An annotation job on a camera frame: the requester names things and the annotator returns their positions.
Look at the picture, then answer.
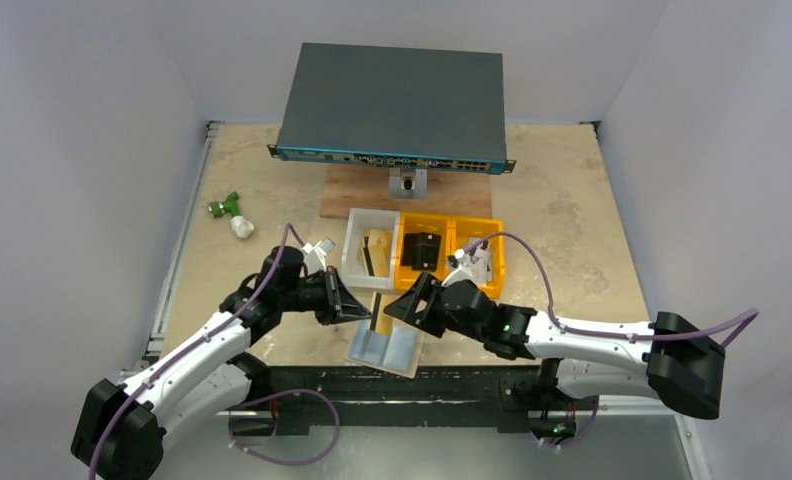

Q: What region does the gold card with stripe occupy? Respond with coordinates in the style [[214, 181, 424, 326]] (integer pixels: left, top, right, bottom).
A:
[[369, 292, 396, 336]]

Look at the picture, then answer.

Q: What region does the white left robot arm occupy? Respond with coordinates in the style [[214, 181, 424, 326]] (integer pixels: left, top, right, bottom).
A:
[[70, 246, 372, 479]]

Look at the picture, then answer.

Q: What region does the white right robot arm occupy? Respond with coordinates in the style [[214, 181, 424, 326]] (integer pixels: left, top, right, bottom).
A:
[[383, 273, 726, 420]]

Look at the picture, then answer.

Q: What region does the black VIP cards stack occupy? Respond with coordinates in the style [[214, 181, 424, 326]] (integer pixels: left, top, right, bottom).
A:
[[400, 232, 443, 271]]

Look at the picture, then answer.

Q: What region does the silver cards stack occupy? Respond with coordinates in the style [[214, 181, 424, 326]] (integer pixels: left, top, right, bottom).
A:
[[466, 237, 493, 286]]

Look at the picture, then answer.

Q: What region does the gold cards stack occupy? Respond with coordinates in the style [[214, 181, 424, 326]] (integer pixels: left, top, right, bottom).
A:
[[358, 229, 392, 277]]

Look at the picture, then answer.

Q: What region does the yellow middle plastic bin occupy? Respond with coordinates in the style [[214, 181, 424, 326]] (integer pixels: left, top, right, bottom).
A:
[[394, 212, 451, 291]]

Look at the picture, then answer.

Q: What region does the yellow plastic bin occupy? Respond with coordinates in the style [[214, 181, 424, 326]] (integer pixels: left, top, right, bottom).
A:
[[446, 216, 506, 300], [394, 212, 451, 291]]

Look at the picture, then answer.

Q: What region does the yellow right plastic bin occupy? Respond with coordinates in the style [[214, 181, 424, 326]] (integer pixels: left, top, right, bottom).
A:
[[446, 216, 506, 300]]

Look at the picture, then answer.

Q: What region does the green white pipe fitting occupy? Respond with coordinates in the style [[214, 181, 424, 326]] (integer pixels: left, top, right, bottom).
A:
[[207, 191, 254, 239]]

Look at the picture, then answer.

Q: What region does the white plastic bin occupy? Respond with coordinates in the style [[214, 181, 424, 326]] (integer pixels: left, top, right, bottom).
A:
[[340, 208, 401, 290]]

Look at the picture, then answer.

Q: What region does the wooden board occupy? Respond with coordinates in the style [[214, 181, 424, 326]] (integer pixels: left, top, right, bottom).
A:
[[320, 165, 493, 219]]

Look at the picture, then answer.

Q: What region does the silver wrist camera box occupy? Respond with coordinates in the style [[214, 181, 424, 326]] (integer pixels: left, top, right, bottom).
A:
[[302, 238, 335, 274]]

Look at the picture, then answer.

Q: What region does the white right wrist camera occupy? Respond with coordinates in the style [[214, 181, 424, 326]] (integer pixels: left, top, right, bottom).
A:
[[443, 249, 476, 287]]

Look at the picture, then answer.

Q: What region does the black front rail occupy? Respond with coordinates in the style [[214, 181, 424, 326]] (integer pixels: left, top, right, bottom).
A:
[[229, 357, 596, 440]]

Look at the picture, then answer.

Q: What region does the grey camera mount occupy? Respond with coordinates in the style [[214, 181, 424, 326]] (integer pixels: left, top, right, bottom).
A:
[[388, 167, 428, 200]]

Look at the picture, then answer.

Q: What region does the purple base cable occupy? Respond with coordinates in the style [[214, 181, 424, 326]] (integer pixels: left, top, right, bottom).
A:
[[227, 388, 342, 467]]

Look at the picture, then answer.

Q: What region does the grey network switch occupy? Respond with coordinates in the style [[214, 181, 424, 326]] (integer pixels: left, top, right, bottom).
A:
[[268, 42, 516, 175]]

